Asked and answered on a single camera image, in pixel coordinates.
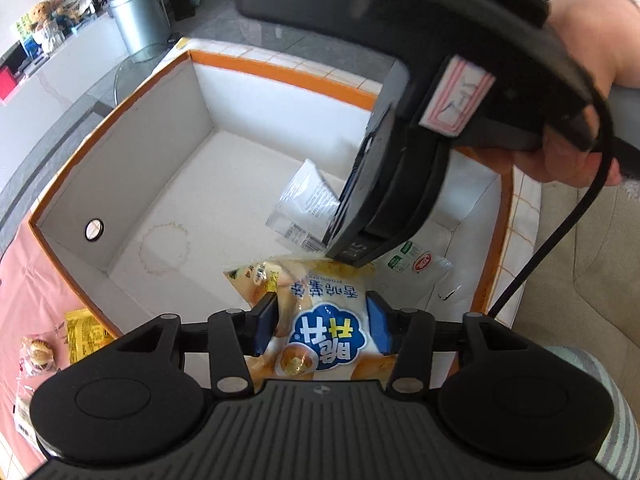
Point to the beige sofa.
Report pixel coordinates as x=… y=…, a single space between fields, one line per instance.
x=590 y=270

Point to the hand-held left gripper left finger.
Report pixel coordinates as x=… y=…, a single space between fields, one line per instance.
x=266 y=325

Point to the pink printed mat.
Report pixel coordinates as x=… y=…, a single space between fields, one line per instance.
x=30 y=285

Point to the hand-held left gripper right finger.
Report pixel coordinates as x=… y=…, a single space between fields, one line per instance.
x=380 y=327

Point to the silver trash can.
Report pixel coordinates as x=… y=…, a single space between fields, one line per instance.
x=140 y=20

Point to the white packet green marks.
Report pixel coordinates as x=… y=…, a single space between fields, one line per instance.
x=420 y=270

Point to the round glass side table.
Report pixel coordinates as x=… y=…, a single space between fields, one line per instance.
x=135 y=77

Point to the red box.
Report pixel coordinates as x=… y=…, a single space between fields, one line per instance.
x=7 y=84

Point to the person's striped clothing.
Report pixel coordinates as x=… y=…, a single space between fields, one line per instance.
x=620 y=410

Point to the clear plastic packet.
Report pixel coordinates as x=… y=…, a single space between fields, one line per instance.
x=305 y=200

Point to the white marble tv console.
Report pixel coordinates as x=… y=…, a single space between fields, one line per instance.
x=75 y=65

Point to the orange cardboard box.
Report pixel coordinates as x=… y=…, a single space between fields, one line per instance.
x=150 y=160

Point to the wrapped muffin packet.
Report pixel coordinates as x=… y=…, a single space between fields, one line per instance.
x=36 y=352

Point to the yellow noodle packet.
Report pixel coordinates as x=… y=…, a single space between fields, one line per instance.
x=85 y=335

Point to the clear packet white candies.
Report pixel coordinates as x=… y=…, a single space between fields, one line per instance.
x=22 y=420

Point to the yellow chips packet blue label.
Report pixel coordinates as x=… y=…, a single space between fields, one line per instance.
x=325 y=310

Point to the person's right hand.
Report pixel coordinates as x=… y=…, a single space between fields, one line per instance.
x=590 y=45

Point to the teddy bear in white pot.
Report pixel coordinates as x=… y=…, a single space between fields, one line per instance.
x=47 y=25

